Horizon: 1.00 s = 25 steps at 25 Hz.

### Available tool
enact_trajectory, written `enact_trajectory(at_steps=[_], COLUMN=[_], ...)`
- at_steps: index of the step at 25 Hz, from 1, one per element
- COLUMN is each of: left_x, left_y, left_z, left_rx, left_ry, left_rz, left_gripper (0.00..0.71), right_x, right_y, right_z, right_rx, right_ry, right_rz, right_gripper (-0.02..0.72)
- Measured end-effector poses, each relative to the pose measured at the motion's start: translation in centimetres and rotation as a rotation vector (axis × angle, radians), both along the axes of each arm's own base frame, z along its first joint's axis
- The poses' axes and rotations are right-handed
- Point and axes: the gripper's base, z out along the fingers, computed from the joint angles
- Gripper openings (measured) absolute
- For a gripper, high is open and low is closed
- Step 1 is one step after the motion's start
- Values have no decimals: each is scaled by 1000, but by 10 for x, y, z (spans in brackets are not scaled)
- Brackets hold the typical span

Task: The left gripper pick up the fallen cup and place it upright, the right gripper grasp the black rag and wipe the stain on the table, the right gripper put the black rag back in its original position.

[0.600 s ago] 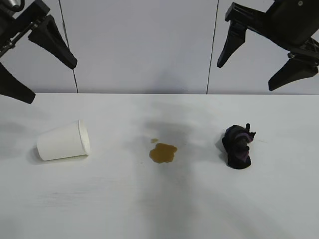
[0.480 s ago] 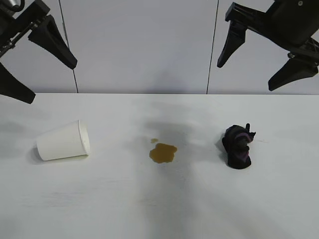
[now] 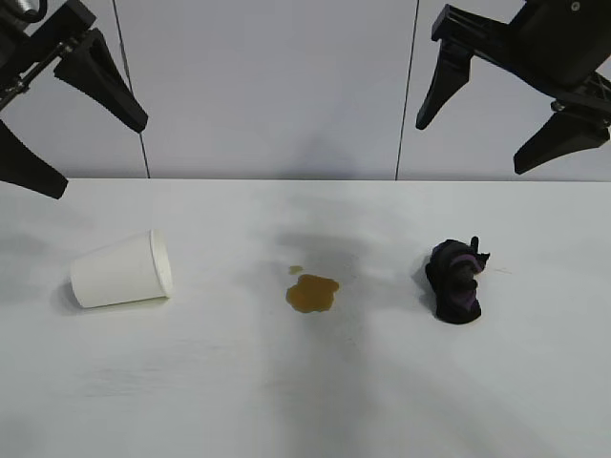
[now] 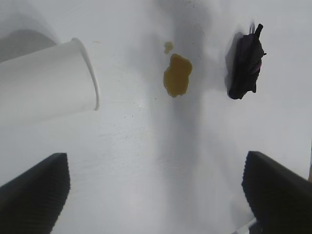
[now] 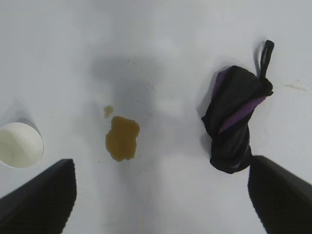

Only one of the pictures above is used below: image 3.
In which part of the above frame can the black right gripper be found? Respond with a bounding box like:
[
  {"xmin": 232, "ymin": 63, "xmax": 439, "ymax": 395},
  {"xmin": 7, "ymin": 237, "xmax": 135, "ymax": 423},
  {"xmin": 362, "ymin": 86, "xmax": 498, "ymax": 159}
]
[{"xmin": 414, "ymin": 0, "xmax": 611, "ymax": 176}]

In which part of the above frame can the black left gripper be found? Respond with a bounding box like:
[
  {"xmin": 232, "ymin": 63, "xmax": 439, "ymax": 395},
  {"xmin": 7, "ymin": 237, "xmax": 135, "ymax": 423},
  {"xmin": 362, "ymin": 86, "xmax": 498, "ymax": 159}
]
[{"xmin": 0, "ymin": 0, "xmax": 150, "ymax": 200}]

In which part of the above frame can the white paper cup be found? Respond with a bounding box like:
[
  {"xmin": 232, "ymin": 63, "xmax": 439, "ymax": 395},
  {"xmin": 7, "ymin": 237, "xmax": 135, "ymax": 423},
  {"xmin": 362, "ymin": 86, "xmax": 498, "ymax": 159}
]
[{"xmin": 69, "ymin": 228, "xmax": 175, "ymax": 309}]

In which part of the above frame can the black purple cloth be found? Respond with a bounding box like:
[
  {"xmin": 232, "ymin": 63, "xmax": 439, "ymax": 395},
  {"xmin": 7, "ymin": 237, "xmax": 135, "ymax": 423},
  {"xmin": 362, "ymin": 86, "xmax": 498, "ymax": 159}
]
[{"xmin": 423, "ymin": 235, "xmax": 493, "ymax": 325}]

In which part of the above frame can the brown liquid puddle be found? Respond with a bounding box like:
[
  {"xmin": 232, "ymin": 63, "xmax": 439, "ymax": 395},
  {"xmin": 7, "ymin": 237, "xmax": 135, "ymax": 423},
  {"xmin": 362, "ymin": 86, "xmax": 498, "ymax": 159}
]
[{"xmin": 285, "ymin": 273, "xmax": 342, "ymax": 316}]

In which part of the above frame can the thin black wall strip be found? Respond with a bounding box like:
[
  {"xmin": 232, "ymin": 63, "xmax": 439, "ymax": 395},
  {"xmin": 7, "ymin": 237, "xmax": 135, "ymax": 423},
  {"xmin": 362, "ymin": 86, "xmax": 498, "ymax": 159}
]
[
  {"xmin": 394, "ymin": 0, "xmax": 421, "ymax": 181},
  {"xmin": 113, "ymin": 0, "xmax": 151, "ymax": 179}
]

